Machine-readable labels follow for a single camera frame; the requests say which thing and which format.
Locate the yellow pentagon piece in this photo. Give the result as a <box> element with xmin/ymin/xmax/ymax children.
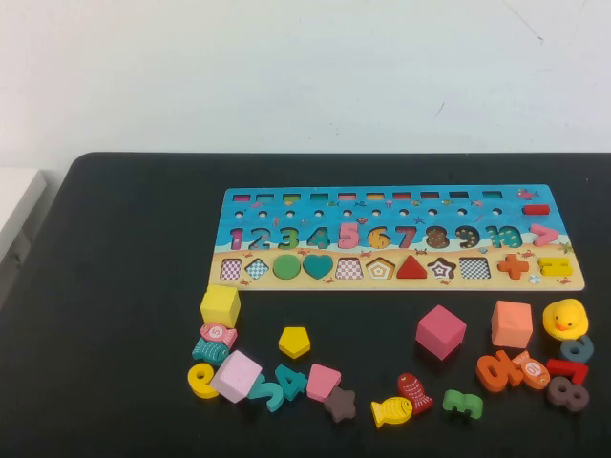
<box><xmin>278</xmin><ymin>326</ymin><xmax>312</xmax><ymax>360</ymax></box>

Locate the teal heart piece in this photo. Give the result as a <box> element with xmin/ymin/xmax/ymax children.
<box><xmin>302</xmin><ymin>254</ymin><xmax>334</xmax><ymax>281</ymax></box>

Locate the green circle piece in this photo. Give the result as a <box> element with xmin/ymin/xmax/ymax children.
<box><xmin>272</xmin><ymin>254</ymin><xmax>303</xmax><ymax>281</ymax></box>

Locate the pink number five piece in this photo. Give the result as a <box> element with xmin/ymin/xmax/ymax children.
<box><xmin>337</xmin><ymin>222</ymin><xmax>360</xmax><ymax>250</ymax></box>

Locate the red triangle piece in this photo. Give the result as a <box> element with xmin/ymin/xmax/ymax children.
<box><xmin>395</xmin><ymin>255</ymin><xmax>429</xmax><ymax>281</ymax></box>

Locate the blue wooden number puzzle board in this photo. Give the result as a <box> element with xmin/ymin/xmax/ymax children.
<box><xmin>208</xmin><ymin>183</ymin><xmax>586</xmax><ymax>292</ymax></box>

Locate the teal number four piece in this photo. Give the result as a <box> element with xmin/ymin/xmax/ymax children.
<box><xmin>274</xmin><ymin>364</ymin><xmax>308</xmax><ymax>401</ymax></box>

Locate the pink trapezoid piece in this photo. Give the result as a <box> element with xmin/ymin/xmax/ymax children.
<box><xmin>305</xmin><ymin>363</ymin><xmax>343</xmax><ymax>403</ymax></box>

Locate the teal number five piece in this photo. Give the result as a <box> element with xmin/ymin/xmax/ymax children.
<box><xmin>246</xmin><ymin>373</ymin><xmax>286</xmax><ymax>413</ymax></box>

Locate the brown star piece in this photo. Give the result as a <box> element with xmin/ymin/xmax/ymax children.
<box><xmin>322</xmin><ymin>385</ymin><xmax>358</xmax><ymax>424</ymax></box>

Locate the yellow number six piece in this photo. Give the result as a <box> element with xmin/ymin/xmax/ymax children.
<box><xmin>187</xmin><ymin>362</ymin><xmax>221</xmax><ymax>398</ymax></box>

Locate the orange plus sign piece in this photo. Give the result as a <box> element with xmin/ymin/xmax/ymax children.
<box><xmin>496</xmin><ymin>254</ymin><xmax>530</xmax><ymax>281</ymax></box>

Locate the orange number ten piece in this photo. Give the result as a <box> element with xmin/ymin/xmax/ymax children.
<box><xmin>475</xmin><ymin>349</ymin><xmax>525</xmax><ymax>393</ymax></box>

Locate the pink greater-than sign piece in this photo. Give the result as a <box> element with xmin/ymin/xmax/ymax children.
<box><xmin>531</xmin><ymin>222</ymin><xmax>559</xmax><ymax>248</ymax></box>

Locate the green number three piece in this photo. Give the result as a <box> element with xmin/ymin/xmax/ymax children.
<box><xmin>442</xmin><ymin>388</ymin><xmax>484</xmax><ymax>421</ymax></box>

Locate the yellow equals sign piece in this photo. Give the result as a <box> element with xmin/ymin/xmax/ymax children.
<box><xmin>537</xmin><ymin>257</ymin><xmax>572</xmax><ymax>277</ymax></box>

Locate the red number seven piece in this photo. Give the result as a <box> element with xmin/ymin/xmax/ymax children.
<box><xmin>545</xmin><ymin>358</ymin><xmax>591</xmax><ymax>386</ymax></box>

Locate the grey-blue number nine piece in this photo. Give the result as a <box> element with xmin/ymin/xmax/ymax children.
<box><xmin>558</xmin><ymin>335</ymin><xmax>595</xmax><ymax>364</ymax></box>

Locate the brown number eight piece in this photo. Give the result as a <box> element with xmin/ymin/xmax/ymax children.
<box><xmin>546</xmin><ymin>375</ymin><xmax>591</xmax><ymax>414</ymax></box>

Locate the yellow cube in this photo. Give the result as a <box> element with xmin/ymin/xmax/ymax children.
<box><xmin>200</xmin><ymin>284</ymin><xmax>242</xmax><ymax>329</ymax></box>

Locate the pink wooden fish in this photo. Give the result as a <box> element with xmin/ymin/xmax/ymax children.
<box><xmin>200</xmin><ymin>322</ymin><xmax>239</xmax><ymax>348</ymax></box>

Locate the teal wooden fish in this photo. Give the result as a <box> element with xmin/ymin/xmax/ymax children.
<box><xmin>191</xmin><ymin>337</ymin><xmax>230</xmax><ymax>367</ymax></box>

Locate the light pink cube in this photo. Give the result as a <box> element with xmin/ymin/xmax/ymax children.
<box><xmin>209</xmin><ymin>349</ymin><xmax>264</xmax><ymax>405</ymax></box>

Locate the magenta cube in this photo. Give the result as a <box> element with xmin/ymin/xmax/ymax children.
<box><xmin>414</xmin><ymin>304</ymin><xmax>468</xmax><ymax>362</ymax></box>

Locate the red wooden fish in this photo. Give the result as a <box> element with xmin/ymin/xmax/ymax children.
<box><xmin>396</xmin><ymin>372</ymin><xmax>434</xmax><ymax>415</ymax></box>

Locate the yellow wooden fish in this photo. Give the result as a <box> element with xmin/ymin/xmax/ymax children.
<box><xmin>370</xmin><ymin>395</ymin><xmax>414</xmax><ymax>428</ymax></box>

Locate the salmon cube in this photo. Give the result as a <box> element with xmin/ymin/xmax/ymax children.
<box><xmin>490</xmin><ymin>300</ymin><xmax>534</xmax><ymax>349</ymax></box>

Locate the orange wooden fish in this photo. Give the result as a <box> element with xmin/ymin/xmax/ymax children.
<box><xmin>511</xmin><ymin>350</ymin><xmax>552</xmax><ymax>391</ymax></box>

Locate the yellow rubber duck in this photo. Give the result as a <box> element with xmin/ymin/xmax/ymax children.
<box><xmin>542</xmin><ymin>298</ymin><xmax>590</xmax><ymax>341</ymax></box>

